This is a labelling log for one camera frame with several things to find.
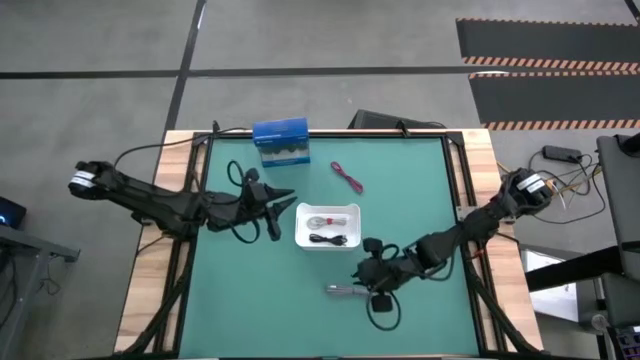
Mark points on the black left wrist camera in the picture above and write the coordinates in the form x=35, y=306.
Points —
x=252, y=176

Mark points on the black device with blue light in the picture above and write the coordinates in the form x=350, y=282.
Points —
x=10, y=212

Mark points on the grey cylindrical connector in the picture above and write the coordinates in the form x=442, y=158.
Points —
x=342, y=290

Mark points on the black table frame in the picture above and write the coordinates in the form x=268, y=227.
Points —
x=200, y=250

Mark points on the yellow power plug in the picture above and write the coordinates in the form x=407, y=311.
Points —
x=559, y=187

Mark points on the blue cardboard box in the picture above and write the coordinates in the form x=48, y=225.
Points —
x=280, y=135

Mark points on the white paper sheet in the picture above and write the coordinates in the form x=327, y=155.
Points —
x=550, y=295

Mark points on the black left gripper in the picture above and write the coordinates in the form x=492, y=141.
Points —
x=257, y=205

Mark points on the black power adapter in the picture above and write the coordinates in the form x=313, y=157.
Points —
x=562, y=153

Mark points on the white plastic bin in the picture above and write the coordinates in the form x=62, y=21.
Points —
x=350, y=235

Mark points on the grey side desk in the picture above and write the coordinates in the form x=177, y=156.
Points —
x=30, y=250

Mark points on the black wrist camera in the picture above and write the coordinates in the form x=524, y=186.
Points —
x=382, y=303
x=252, y=176

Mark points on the wooden table board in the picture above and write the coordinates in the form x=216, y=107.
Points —
x=480, y=150

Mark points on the grey cart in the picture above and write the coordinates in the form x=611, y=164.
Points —
x=622, y=200

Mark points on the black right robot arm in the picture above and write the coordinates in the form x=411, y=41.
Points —
x=475, y=225

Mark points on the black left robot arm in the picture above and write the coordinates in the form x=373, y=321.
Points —
x=150, y=200

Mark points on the black hazard-striped floor mat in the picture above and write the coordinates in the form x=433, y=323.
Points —
x=545, y=40
x=550, y=100

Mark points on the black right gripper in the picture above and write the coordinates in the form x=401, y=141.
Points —
x=387, y=272

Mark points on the black monitor behind table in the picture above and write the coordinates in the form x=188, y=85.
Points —
x=380, y=120

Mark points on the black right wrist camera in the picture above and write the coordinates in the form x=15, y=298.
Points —
x=382, y=303

